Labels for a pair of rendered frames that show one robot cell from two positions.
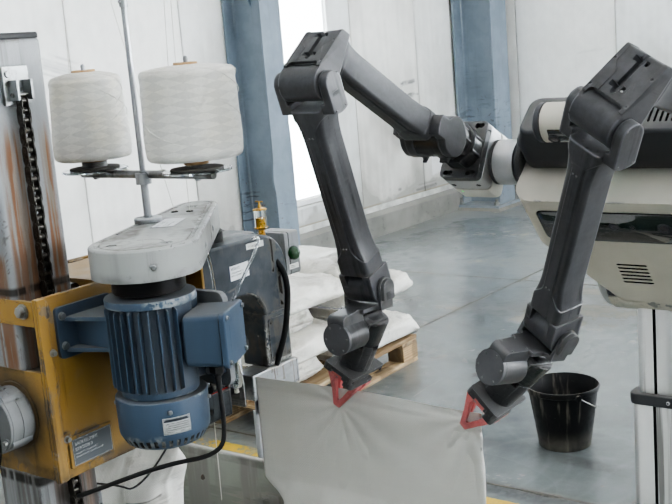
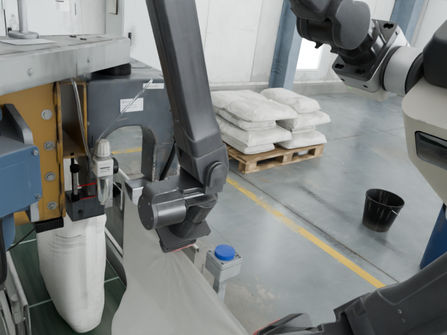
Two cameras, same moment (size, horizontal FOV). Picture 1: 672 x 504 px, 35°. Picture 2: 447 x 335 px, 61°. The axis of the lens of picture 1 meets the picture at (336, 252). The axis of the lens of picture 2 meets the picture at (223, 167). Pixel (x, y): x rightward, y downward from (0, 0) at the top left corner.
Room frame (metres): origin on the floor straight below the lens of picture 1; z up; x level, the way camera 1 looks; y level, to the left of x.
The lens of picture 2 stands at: (1.30, -0.21, 1.53)
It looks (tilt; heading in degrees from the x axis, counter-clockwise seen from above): 24 degrees down; 12
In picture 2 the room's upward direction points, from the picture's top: 8 degrees clockwise
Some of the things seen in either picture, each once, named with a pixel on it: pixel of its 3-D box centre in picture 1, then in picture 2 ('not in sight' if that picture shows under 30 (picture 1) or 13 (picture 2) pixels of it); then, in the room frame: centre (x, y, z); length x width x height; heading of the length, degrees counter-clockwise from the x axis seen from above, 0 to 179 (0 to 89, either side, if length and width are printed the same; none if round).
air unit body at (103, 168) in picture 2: not in sight; (104, 172); (1.98, 0.21, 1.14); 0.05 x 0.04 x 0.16; 142
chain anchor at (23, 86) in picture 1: (19, 85); not in sight; (1.75, 0.48, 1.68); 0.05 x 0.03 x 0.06; 142
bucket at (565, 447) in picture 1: (563, 413); (380, 211); (4.22, -0.88, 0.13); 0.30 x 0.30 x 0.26
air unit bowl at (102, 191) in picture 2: (234, 371); (102, 187); (1.97, 0.21, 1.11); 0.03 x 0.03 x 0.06
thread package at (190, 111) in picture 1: (190, 113); not in sight; (1.83, 0.22, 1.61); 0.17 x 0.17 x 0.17
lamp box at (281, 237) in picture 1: (278, 251); not in sight; (2.21, 0.12, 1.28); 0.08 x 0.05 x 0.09; 52
